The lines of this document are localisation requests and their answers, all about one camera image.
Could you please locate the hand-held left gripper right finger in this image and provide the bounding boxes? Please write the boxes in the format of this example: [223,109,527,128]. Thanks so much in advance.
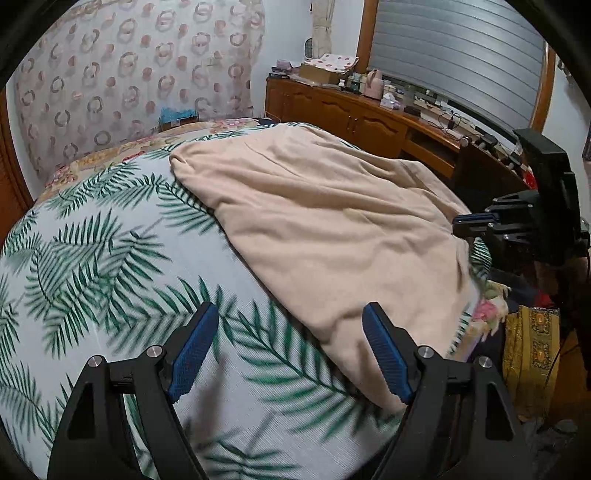
[362,302,536,480]

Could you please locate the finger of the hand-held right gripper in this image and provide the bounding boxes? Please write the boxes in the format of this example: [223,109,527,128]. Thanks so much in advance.
[452,211,498,238]

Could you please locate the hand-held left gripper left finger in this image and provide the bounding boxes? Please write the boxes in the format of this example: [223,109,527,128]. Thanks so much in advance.
[46,302,220,480]

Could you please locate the pink printed t-shirt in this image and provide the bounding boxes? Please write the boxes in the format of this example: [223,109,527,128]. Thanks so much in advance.
[168,122,492,414]

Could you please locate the palm leaf bed sheet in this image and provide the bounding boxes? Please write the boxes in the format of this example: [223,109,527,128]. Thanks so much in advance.
[0,129,492,480]

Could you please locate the golden patterned cloth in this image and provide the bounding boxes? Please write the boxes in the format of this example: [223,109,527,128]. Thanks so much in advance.
[503,305,561,418]

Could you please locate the grey window blind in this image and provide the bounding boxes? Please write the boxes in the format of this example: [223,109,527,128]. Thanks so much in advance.
[369,0,548,139]

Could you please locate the wooden cabinet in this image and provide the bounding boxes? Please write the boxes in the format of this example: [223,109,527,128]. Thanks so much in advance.
[265,76,522,195]

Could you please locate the floral quilt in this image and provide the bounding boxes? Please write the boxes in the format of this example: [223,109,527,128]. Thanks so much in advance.
[37,117,513,361]

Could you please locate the floral cloth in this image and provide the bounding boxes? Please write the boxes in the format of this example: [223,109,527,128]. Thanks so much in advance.
[305,53,360,72]

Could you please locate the cardboard box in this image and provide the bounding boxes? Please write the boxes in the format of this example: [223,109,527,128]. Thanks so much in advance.
[299,64,345,85]

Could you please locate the teal fuzzy cloth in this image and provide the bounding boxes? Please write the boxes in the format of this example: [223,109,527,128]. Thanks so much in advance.
[159,107,199,130]

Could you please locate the beige hanging curtain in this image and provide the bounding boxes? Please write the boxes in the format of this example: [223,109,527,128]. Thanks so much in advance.
[311,0,335,58]

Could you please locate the wooden wardrobe door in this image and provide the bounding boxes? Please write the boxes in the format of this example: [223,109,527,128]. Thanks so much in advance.
[0,92,33,245]

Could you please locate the circle patterned headboard cover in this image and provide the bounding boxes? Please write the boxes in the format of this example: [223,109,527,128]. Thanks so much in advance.
[14,0,266,181]

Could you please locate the wooden window frame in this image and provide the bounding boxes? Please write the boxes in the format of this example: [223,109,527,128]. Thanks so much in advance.
[355,0,557,134]

